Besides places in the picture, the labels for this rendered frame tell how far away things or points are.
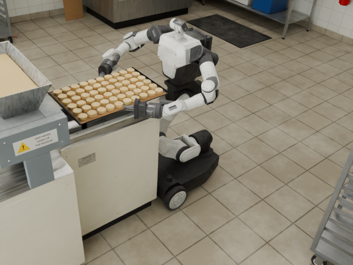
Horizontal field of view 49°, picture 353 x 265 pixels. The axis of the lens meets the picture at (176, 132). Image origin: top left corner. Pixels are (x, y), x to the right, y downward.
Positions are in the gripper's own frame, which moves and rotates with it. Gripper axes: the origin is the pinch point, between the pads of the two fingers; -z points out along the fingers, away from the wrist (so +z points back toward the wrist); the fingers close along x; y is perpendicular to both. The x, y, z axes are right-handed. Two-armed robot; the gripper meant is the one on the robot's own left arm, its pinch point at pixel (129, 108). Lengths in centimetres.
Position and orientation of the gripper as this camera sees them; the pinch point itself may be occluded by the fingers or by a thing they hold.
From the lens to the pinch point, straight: 223.0
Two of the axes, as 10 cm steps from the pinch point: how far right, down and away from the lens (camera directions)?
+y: -1.0, 5.8, -8.1
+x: 0.6, -8.1, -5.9
